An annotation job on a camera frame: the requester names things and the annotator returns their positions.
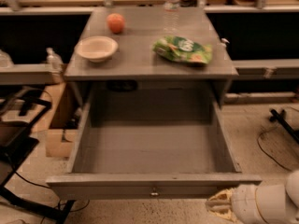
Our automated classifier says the small white pump bottle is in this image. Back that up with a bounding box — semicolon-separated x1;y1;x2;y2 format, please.
221;38;230;48

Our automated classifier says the cardboard box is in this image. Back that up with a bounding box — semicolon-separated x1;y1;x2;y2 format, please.
33;72;78;158

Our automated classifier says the grey top drawer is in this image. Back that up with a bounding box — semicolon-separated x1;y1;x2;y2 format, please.
47;82;261;200

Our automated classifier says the green chip bag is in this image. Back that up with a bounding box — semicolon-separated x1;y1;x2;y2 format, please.
152;35;212;64

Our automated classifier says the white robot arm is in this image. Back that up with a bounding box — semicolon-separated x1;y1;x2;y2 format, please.
206;170;299;224

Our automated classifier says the black floor cable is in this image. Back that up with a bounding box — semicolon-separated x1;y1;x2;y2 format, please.
256;126;293;173

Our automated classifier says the black metal stand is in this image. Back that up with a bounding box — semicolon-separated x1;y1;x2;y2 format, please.
0;86;74;224

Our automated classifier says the white bowl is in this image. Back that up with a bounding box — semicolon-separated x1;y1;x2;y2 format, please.
75;36;119;63

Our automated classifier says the grey wooden drawer cabinet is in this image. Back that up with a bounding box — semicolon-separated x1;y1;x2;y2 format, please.
64;7;237;102

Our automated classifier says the clear sanitizer pump bottle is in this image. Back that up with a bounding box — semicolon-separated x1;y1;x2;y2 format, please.
46;48;63;83

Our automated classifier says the clear plastic water bottle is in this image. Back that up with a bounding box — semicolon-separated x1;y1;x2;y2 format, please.
164;0;180;35

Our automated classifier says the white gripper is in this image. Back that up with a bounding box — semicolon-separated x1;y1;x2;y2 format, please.
206;185;259;224

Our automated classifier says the red apple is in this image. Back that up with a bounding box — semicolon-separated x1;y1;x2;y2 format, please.
107;13;125;34

